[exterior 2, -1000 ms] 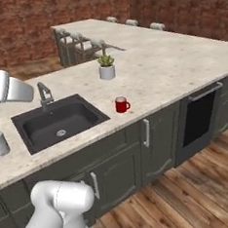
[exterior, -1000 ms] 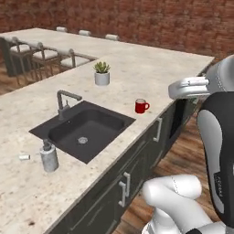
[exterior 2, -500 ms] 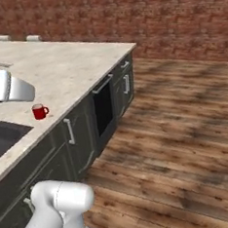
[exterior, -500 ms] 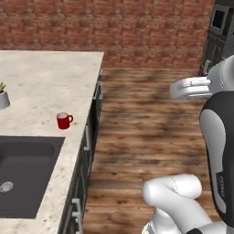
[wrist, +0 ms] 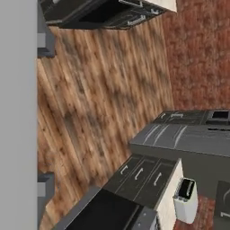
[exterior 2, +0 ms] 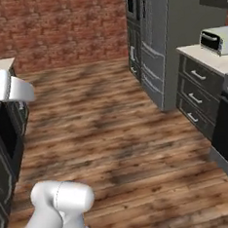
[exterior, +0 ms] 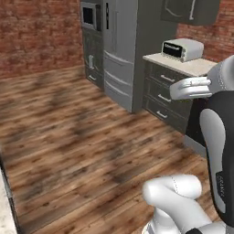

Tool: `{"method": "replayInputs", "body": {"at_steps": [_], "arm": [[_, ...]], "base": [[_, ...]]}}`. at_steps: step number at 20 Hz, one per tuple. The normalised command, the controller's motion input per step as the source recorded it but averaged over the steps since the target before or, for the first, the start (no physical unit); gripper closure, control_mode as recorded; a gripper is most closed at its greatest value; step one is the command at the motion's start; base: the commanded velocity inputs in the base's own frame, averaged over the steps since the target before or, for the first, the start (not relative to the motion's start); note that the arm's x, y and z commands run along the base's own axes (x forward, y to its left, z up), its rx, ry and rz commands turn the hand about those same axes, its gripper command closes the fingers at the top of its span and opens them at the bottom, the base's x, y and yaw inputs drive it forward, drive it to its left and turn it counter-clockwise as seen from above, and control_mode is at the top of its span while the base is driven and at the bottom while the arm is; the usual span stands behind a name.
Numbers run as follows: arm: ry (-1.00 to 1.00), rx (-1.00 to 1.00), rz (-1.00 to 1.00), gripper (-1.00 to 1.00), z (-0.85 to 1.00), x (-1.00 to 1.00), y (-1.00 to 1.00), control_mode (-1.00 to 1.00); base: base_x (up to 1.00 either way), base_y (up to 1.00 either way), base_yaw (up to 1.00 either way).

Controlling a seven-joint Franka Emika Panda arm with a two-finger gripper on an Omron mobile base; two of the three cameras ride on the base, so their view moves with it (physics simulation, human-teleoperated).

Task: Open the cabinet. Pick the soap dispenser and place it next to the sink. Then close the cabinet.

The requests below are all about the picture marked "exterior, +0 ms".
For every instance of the grey fridge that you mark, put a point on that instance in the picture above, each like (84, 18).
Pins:
(122, 55)

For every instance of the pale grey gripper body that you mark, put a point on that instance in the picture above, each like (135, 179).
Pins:
(189, 90)

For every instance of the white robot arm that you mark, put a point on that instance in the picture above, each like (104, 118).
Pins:
(213, 134)

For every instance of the dark tall cupboard column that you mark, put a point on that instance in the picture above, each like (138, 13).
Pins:
(94, 58)

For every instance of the dark grey wall cabinet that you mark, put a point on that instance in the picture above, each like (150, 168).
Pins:
(195, 12)

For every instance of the black dishwasher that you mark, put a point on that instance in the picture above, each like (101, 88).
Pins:
(195, 122)

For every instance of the built-in microwave oven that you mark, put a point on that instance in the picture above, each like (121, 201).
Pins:
(90, 15)

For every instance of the white toaster oven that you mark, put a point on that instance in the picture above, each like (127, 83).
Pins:
(186, 48)

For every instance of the dark grey drawer front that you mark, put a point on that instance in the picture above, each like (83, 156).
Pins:
(166, 73)
(170, 117)
(158, 91)

